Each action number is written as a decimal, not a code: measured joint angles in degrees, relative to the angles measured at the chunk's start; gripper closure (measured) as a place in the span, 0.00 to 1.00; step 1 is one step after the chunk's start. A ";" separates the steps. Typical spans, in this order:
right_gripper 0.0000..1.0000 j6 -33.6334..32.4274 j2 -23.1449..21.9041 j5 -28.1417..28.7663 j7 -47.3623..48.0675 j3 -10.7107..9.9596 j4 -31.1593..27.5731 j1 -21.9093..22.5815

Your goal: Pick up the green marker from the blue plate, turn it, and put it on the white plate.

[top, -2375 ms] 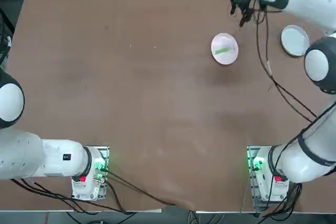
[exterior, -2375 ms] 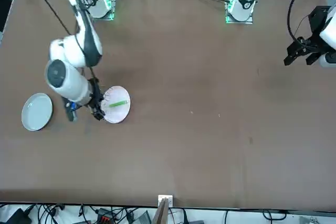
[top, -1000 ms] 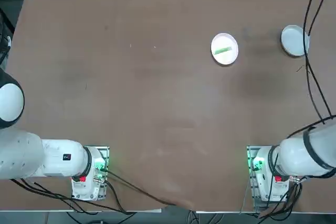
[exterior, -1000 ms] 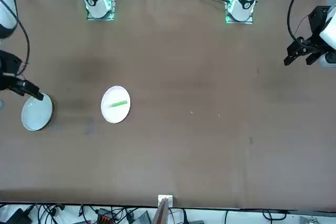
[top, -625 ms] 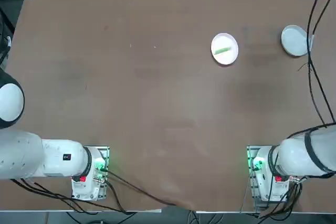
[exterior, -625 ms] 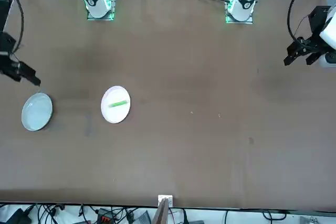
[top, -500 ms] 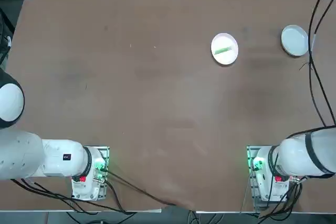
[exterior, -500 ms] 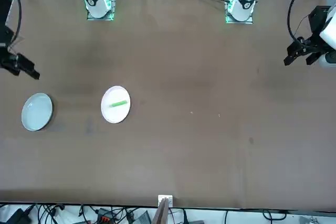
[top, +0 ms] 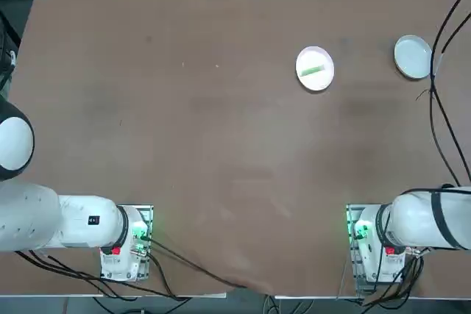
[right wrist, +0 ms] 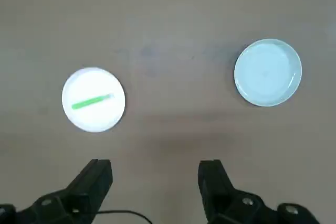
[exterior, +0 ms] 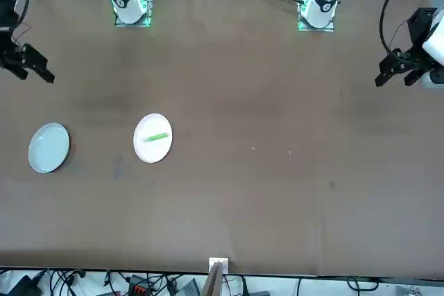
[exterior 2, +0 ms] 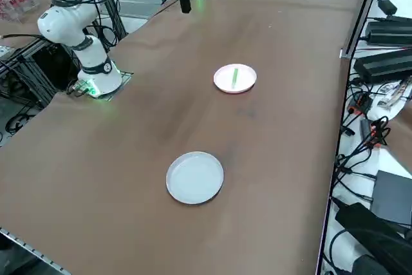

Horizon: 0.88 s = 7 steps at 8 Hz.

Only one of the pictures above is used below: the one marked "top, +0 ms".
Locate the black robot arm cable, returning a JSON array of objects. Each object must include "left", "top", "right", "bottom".
[{"left": 428, "top": 0, "right": 471, "bottom": 188}]

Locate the white plate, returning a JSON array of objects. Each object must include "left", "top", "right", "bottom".
[{"left": 295, "top": 46, "right": 336, "bottom": 92}]

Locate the green marker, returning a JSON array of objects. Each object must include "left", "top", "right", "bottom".
[{"left": 300, "top": 64, "right": 327, "bottom": 76}]

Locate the blue plate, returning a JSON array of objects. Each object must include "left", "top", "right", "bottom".
[{"left": 394, "top": 34, "right": 433, "bottom": 80}]

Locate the black base power cable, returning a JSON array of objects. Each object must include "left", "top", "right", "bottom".
[{"left": 146, "top": 238, "right": 248, "bottom": 289}]

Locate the black cable bundle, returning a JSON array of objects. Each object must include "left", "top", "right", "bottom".
[{"left": 13, "top": 249, "right": 193, "bottom": 301}]

